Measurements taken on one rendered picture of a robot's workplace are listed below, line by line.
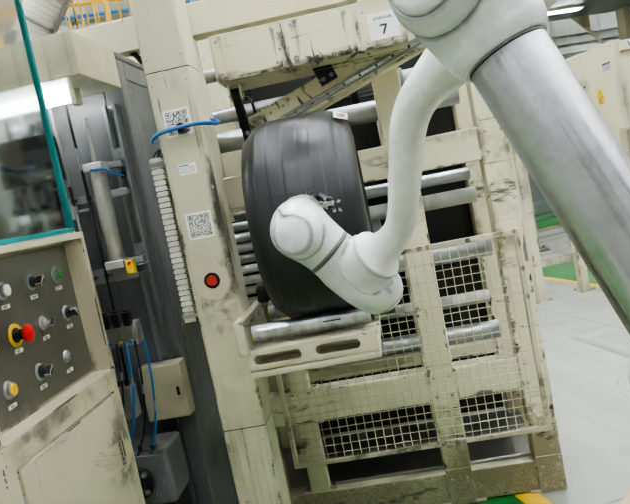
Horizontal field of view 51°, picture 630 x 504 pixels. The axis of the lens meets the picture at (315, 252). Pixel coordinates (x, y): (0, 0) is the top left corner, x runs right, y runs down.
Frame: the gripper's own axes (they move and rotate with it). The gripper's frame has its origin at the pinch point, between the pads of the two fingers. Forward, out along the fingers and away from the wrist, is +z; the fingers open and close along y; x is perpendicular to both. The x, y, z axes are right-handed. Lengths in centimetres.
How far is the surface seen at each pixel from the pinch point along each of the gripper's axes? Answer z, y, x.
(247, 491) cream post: 12, 37, 83
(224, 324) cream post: 19, 33, 34
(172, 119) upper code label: 27, 35, -25
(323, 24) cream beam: 56, -10, -43
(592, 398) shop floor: 145, -100, 145
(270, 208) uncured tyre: 3.5, 10.3, 1.2
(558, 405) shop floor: 143, -83, 145
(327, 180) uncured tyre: 5.0, -4.8, -2.6
